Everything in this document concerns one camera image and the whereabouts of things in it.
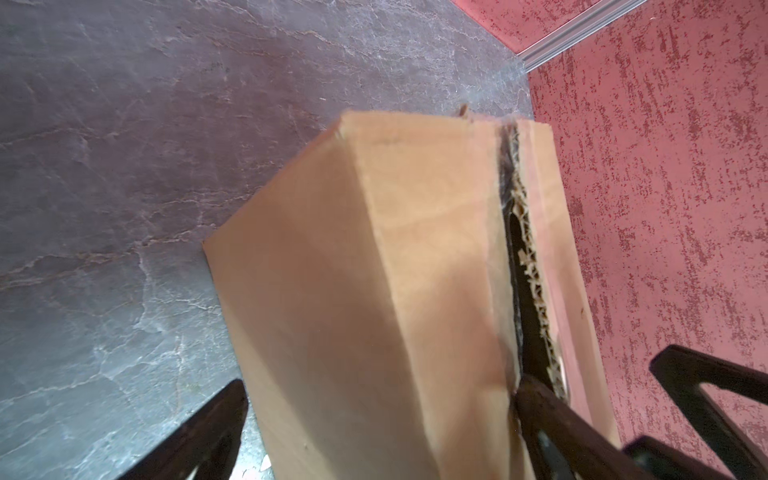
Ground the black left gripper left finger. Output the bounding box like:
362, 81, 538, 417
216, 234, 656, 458
121, 379, 248, 480

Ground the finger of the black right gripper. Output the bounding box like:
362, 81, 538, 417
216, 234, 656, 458
649, 345, 767, 479
622, 436, 731, 480

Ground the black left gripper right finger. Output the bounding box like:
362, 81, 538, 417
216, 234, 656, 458
515, 374, 652, 479

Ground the brown cardboard express box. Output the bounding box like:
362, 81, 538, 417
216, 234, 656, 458
203, 111, 619, 479

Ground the right aluminium corner post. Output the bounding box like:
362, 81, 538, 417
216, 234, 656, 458
519, 0, 645, 73

